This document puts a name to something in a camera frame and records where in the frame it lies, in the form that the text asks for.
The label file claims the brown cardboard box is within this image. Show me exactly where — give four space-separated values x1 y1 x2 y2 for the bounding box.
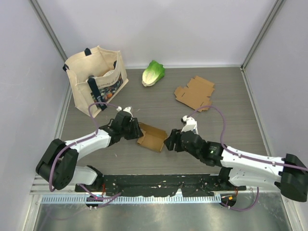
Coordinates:
137 123 167 153

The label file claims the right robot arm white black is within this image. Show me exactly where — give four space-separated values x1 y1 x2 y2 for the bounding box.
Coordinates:
164 129 308 202

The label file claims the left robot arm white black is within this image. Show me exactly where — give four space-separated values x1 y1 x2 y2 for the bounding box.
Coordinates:
36 107 143 192

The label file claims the white item inside bag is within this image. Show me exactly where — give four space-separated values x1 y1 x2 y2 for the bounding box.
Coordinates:
103 70 116 77

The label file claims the beige canvas tote bag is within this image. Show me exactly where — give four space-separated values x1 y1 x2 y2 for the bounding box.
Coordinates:
63 46 128 117

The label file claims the green lettuce head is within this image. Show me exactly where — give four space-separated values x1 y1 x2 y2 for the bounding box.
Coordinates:
141 60 166 87

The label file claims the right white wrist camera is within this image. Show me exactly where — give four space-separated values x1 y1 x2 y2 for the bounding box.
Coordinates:
181 115 199 134

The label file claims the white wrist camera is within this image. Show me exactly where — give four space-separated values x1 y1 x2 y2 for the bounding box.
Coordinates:
116 106 133 117
181 115 199 134

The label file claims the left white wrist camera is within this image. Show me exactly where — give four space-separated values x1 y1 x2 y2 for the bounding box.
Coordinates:
116 106 133 117

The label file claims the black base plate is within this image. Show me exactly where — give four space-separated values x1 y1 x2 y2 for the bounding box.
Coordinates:
86 174 246 197

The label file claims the white slotted cable duct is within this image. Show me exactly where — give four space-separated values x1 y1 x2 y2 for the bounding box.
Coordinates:
40 194 221 205

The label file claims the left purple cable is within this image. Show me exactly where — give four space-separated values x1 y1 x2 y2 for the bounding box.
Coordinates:
49 103 122 209

